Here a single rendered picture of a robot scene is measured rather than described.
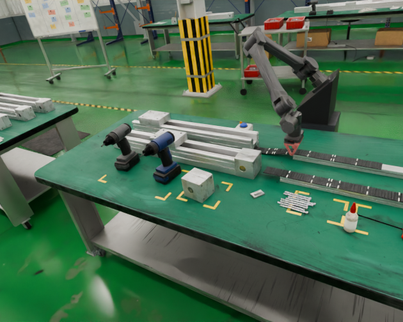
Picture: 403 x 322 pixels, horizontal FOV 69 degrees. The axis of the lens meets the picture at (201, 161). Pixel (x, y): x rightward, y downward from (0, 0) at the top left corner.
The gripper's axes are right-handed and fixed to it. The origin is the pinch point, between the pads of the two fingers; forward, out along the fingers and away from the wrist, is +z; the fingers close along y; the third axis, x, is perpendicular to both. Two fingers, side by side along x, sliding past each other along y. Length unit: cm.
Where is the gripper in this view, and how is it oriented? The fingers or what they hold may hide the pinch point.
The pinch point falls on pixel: (293, 151)
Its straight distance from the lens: 146.4
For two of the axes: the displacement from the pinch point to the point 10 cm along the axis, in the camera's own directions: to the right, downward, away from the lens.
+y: -5.1, 5.1, -6.9
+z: 1.2, 8.4, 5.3
